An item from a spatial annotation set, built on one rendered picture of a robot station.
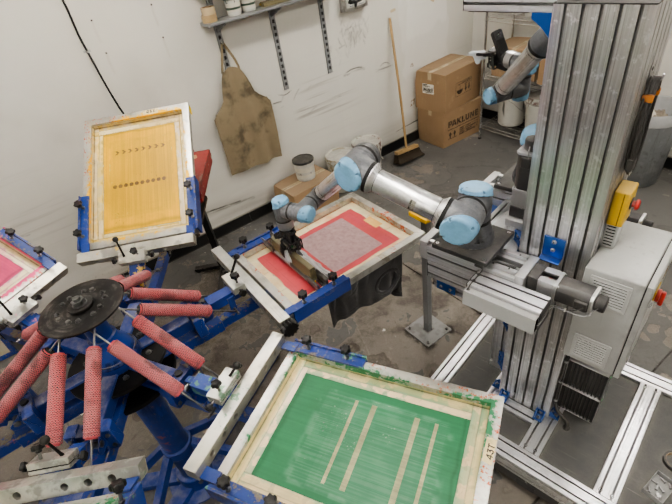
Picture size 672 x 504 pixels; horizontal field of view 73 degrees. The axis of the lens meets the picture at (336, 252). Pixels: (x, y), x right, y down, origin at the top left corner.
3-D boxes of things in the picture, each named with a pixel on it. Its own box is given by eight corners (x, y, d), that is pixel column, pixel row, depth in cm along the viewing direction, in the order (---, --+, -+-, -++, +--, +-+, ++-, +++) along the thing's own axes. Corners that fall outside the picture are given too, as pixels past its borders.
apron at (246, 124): (280, 152, 421) (252, 32, 356) (284, 155, 416) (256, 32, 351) (230, 175, 399) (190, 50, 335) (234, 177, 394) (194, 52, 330)
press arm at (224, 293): (240, 287, 208) (238, 279, 205) (246, 293, 204) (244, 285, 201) (207, 306, 201) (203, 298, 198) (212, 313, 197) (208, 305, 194)
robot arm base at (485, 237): (501, 233, 170) (503, 211, 164) (481, 254, 162) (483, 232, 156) (465, 221, 179) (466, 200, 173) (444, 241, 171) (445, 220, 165)
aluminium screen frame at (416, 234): (353, 197, 263) (352, 191, 261) (425, 238, 223) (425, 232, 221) (234, 260, 232) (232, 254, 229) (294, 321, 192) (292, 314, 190)
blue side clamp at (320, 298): (345, 283, 207) (343, 272, 203) (351, 289, 204) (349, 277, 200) (290, 317, 195) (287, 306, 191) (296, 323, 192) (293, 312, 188)
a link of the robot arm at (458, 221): (493, 205, 151) (352, 138, 163) (480, 230, 141) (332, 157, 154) (479, 230, 159) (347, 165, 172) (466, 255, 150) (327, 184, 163)
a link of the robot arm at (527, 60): (556, 39, 153) (488, 113, 200) (582, 32, 155) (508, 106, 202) (541, 11, 154) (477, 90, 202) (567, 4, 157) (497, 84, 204)
